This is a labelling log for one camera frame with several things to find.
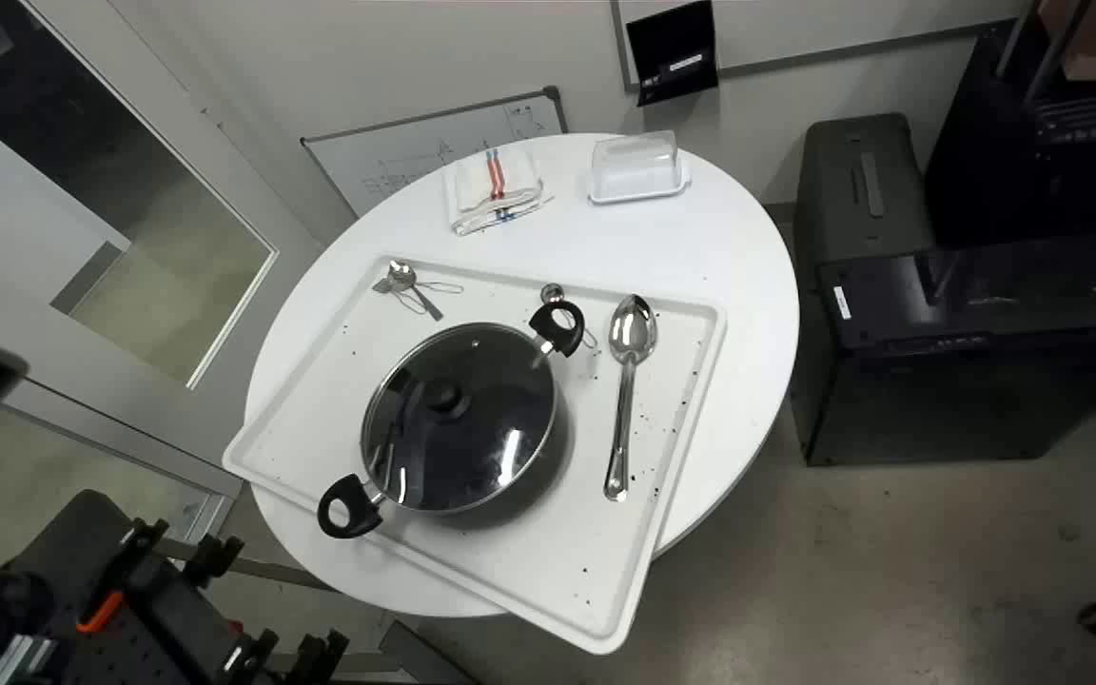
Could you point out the black wall-mounted device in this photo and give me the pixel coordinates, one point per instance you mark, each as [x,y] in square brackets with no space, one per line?
[674,51]

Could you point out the black cabinet box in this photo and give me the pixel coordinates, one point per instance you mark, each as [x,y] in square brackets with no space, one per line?
[920,350]

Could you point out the black equipment cart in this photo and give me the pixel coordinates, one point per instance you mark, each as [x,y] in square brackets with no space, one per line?
[96,604]

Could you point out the white plastic tray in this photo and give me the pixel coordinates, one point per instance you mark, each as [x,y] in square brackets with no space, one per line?
[565,558]

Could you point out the whiteboard leaning on wall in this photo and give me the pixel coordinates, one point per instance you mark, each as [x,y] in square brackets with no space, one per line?
[373,160]

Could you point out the clear plastic butter dish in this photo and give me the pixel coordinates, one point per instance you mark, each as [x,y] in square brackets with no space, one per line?
[636,170]

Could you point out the round white table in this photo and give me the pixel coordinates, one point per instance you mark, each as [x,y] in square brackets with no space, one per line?
[708,241]

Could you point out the glass pot lid black knob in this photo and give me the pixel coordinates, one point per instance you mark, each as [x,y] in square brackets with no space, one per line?
[462,420]

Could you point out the black pot with handles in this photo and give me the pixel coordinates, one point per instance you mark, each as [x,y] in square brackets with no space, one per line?
[351,504]

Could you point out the large steel spoon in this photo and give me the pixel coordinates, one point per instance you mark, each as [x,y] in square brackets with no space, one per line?
[633,335]

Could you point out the small steel spoon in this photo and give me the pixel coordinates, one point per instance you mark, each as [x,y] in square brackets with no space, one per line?
[406,275]

